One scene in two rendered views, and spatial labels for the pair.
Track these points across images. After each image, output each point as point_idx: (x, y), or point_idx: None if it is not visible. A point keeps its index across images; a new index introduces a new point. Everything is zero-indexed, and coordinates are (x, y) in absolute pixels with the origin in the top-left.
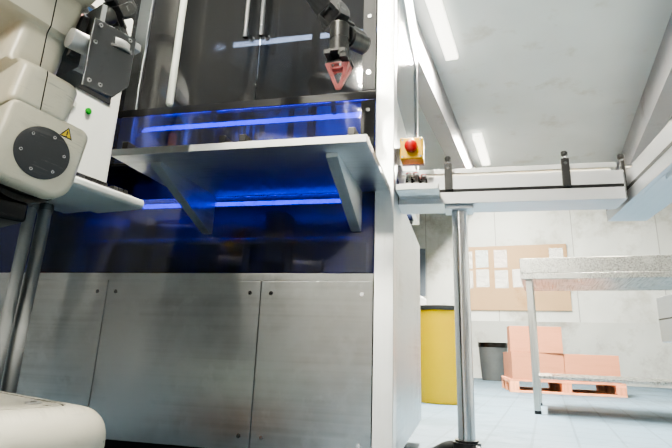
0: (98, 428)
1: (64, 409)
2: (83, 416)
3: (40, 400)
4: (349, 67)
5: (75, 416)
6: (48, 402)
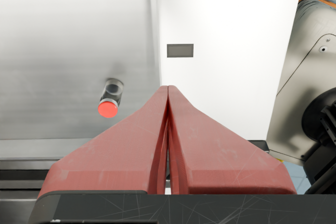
0: (324, 10)
1: (335, 26)
2: (331, 17)
3: (307, 56)
4: (151, 174)
5: (334, 19)
6: (315, 47)
